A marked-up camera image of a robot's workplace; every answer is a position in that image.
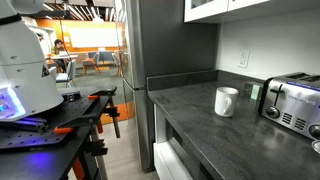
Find white ceramic mug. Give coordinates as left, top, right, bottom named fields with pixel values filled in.
left=214, top=86, right=240, bottom=118

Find stainless steel refrigerator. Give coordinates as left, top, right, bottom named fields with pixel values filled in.
left=114, top=0, right=221, bottom=174

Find blue chair wooden legs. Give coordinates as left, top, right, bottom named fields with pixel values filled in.
left=111, top=52, right=122, bottom=79
left=81, top=51, right=101, bottom=77

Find white lower cabinet drawers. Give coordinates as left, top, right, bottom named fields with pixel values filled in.
left=152, top=104, right=201, bottom=180

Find small black box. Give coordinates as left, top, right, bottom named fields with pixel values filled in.
left=61, top=91, right=82, bottom=103

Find grey blue chair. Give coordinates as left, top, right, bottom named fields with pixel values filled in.
left=54, top=59, right=77, bottom=89

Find small green box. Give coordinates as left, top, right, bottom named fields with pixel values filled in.
left=242, top=80, right=265, bottom=102

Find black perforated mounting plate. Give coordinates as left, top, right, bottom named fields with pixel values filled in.
left=0, top=94, right=102, bottom=151

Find white round table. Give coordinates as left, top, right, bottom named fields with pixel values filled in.
left=49, top=54, right=80, bottom=61

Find seated person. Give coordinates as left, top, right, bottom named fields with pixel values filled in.
left=49, top=38, right=70, bottom=73

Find stainless steel toaster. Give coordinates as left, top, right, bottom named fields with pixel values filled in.
left=258, top=71, right=320, bottom=141

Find aluminium extrusion bar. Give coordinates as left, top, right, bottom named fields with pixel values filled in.
left=0, top=116, right=50, bottom=133

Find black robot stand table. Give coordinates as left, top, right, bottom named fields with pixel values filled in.
left=0, top=85, right=118, bottom=180

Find black bar clamp orange handle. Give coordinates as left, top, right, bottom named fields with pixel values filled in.
left=53, top=112, right=108, bottom=136
left=87, top=86, right=122, bottom=139

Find white wall board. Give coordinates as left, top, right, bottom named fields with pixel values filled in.
left=67, top=27, right=120, bottom=49

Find white wall outlet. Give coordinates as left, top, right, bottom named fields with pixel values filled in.
left=237, top=50, right=251, bottom=69

